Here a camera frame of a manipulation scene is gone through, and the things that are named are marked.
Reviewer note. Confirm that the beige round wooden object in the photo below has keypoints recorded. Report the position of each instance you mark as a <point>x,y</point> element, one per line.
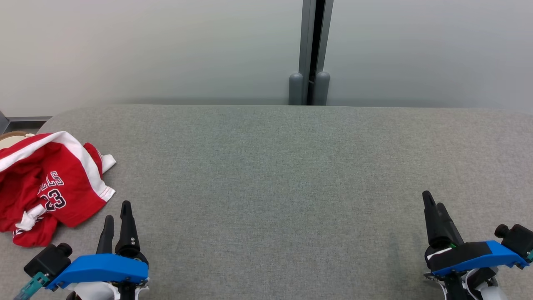
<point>10,139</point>

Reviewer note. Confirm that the teal right camera connector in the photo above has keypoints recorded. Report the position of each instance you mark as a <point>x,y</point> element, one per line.
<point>530,256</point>

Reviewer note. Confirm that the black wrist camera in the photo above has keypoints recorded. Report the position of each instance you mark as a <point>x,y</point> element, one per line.
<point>518,239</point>
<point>48,260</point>

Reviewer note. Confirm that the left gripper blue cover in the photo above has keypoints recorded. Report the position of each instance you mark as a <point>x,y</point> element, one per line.
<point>104,268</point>

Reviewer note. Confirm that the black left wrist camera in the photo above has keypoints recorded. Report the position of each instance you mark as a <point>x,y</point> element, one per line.
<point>48,260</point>

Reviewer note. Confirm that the grey metal partition post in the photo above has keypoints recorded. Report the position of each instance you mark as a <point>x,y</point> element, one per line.
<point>327,41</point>
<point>306,41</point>

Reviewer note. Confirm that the grey rounded post foot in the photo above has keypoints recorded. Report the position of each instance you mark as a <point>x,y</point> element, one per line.
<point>322,89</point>
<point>296,89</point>

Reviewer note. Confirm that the teal camera connector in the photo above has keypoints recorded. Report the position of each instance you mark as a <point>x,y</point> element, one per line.
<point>31,287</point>
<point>530,256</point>

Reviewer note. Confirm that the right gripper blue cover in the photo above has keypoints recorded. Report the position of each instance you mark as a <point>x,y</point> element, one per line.
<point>466,256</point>

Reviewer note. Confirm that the teal left camera connector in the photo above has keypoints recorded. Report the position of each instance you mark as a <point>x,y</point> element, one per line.
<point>31,287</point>

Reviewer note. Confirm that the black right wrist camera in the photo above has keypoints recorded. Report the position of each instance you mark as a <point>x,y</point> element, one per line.
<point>518,239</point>

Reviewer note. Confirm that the red white basketball jersey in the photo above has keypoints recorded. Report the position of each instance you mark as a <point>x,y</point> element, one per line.
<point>70,175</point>

